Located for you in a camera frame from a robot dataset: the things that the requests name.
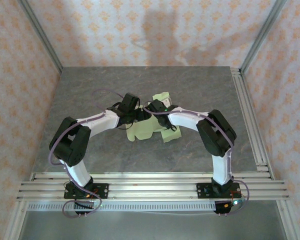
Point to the aluminium frame post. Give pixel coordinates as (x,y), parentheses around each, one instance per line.
(262,32)
(40,32)

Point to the grey metal sheet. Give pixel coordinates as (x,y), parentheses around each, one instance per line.
(152,225)

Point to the wide aluminium mounting rail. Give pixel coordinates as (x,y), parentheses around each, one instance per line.
(152,190)

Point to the aluminium frame leg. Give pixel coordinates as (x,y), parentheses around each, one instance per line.
(15,222)
(288,222)

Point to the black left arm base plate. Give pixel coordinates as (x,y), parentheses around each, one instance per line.
(103,191)

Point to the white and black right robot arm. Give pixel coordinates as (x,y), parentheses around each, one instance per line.
(221,170)

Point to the aluminium side rail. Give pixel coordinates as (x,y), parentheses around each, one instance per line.
(250,125)

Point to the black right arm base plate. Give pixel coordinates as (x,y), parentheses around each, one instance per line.
(202,191)

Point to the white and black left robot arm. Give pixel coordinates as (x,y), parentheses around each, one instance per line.
(77,172)

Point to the narrow aluminium table edge rail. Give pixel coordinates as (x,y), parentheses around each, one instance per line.
(152,176)

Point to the light green paper box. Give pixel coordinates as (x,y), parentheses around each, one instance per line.
(142,130)

